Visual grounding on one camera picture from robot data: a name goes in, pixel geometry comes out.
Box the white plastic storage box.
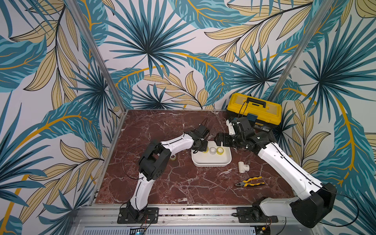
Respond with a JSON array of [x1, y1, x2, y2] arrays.
[[191, 141, 232, 167]]

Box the yellow tape roll six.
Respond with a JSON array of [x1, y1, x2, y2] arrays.
[[216, 147, 224, 155]]

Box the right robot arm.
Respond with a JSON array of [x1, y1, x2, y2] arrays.
[[214, 132, 337, 228]]

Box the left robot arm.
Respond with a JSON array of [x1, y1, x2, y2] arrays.
[[126, 128, 210, 213]]

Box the white PVC pipe fitting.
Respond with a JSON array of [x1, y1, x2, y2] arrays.
[[238, 162, 250, 173]]

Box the yellow black toolbox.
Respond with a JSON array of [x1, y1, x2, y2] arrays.
[[227, 93, 282, 132]]

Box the yellow black pliers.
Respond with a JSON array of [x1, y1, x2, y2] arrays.
[[235, 176, 266, 187]]

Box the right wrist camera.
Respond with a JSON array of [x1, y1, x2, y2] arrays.
[[226, 117, 255, 136]]

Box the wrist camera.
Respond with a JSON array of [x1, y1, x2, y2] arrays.
[[226, 117, 255, 136], [195, 125, 210, 139]]

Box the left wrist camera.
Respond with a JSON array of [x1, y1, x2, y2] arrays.
[[195, 125, 210, 139]]

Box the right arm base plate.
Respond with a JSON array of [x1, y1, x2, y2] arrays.
[[232, 207, 278, 224]]

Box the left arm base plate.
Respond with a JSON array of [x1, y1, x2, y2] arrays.
[[117, 208, 159, 224]]

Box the aluminium front rail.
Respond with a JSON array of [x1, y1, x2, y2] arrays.
[[69, 204, 325, 235]]

